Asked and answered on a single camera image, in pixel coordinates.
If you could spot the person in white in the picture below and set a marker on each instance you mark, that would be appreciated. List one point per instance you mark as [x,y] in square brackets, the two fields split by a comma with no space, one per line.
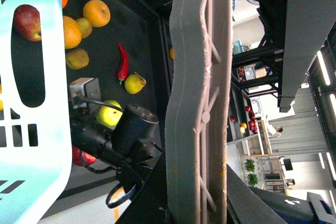
[273,131]

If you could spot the brown kiwi fruit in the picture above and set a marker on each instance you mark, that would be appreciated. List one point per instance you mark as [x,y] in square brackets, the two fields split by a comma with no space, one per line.
[77,58]

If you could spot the yellow green pear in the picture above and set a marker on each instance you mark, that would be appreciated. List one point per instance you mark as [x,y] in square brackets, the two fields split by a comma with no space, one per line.
[134,83]

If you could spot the red chili pepper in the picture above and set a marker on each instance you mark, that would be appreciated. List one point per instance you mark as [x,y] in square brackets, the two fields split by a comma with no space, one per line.
[124,65]

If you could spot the grey basket handle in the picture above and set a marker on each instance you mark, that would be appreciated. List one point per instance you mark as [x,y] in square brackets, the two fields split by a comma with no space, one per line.
[197,113]

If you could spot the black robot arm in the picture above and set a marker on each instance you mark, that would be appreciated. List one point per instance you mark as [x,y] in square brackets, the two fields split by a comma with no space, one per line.
[128,149]

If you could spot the red yellow apple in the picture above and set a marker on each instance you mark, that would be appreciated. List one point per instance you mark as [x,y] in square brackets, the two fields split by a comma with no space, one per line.
[26,22]

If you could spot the red apple front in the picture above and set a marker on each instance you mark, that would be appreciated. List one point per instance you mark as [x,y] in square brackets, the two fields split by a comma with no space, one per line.
[81,158]

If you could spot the green apple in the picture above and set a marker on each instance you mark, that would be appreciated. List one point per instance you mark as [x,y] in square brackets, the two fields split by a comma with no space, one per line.
[108,116]

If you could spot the golden pear far right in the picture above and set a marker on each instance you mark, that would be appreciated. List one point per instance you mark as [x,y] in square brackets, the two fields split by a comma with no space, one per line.
[97,12]

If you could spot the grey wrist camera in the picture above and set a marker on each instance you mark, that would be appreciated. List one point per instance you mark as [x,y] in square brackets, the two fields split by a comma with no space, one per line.
[85,88]

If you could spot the light teal shopping basket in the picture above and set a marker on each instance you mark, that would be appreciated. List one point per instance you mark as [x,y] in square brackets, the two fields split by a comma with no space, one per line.
[35,131]

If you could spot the black metal shelf rack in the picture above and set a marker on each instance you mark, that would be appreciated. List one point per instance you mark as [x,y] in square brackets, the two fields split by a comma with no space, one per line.
[150,204]

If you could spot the golden pear fruit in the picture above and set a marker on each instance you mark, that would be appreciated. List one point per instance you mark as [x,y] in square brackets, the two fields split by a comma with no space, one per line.
[72,33]

